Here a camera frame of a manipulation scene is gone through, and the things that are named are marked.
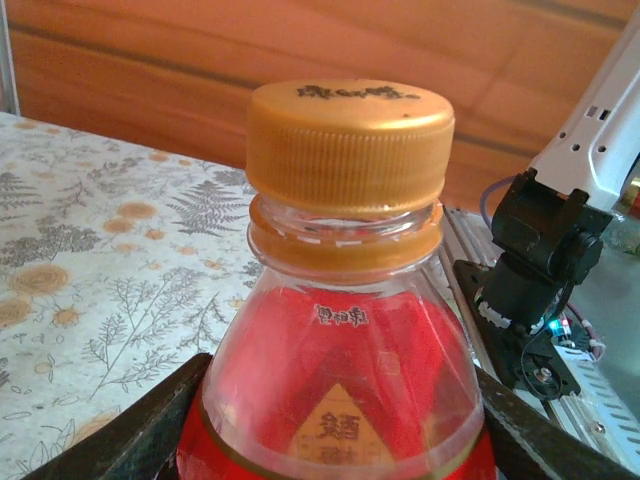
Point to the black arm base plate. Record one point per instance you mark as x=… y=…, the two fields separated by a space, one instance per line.
x=467 y=282

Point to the floral table cloth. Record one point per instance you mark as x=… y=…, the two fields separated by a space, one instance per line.
x=100 y=250

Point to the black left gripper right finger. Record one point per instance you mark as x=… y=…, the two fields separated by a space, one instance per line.
x=540 y=440

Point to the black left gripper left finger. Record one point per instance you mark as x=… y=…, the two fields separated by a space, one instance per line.
x=140 y=425

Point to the aluminium corner post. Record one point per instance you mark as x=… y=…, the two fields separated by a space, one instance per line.
x=7 y=60

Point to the gold bottle cap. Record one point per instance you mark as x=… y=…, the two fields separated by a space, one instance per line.
x=350 y=150

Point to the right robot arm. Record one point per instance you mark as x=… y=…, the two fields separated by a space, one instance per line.
x=590 y=125

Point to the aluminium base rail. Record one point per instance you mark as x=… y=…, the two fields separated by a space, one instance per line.
x=575 y=425

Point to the red label plastic bottle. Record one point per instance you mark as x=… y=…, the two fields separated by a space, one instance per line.
x=350 y=350

